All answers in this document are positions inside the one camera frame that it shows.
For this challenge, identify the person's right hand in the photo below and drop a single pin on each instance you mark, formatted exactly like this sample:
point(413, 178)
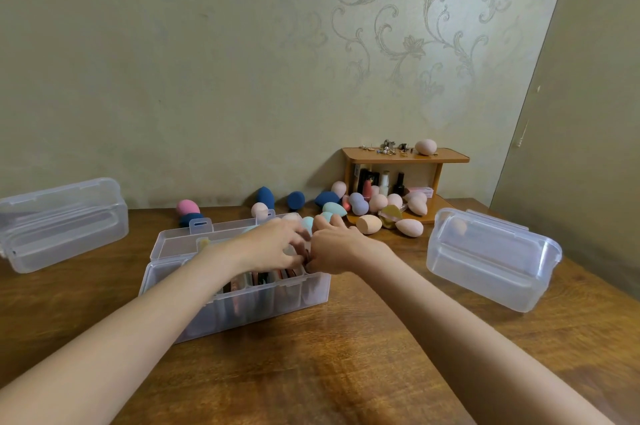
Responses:
point(340, 250)

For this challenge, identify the person's left hand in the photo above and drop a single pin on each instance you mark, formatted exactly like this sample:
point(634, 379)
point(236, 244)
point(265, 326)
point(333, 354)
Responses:
point(265, 245)

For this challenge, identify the puffs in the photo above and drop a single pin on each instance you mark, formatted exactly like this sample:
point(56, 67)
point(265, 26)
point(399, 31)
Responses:
point(270, 280)

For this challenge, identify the clear divided organizer box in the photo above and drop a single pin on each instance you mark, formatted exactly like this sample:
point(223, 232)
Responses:
point(300, 300)

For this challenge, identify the pile of makeup sponges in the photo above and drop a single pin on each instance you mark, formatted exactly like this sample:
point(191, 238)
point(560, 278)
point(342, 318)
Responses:
point(410, 227)

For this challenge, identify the beige sponge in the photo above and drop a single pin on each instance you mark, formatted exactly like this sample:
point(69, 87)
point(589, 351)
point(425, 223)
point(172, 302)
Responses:
point(426, 147)

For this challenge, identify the large clear plastic container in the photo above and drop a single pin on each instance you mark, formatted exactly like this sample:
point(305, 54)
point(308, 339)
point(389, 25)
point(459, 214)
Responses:
point(490, 265)

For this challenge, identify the small clear plastic box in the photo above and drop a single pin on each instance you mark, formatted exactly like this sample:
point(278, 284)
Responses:
point(60, 225)

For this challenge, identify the person's right forearm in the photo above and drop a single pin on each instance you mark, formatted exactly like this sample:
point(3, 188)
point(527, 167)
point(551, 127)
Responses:
point(475, 349)

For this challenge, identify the person's left forearm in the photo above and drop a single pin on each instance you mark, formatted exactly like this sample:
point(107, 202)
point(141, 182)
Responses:
point(110, 349)

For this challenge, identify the pink cosmetic bottle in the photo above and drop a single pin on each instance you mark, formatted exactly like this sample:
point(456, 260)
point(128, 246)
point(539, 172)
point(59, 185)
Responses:
point(368, 190)

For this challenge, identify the white cosmetic bottle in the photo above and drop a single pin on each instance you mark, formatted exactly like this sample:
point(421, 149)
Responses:
point(385, 183)

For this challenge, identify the pile of metal hair clips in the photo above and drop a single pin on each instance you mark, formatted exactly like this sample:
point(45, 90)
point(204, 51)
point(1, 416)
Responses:
point(387, 147)

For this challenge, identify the small wooden rack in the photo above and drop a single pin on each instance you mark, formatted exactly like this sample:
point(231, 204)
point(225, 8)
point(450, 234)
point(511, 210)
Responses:
point(440, 156)

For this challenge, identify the pale green door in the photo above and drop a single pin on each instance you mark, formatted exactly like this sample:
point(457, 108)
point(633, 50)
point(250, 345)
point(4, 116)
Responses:
point(575, 140)

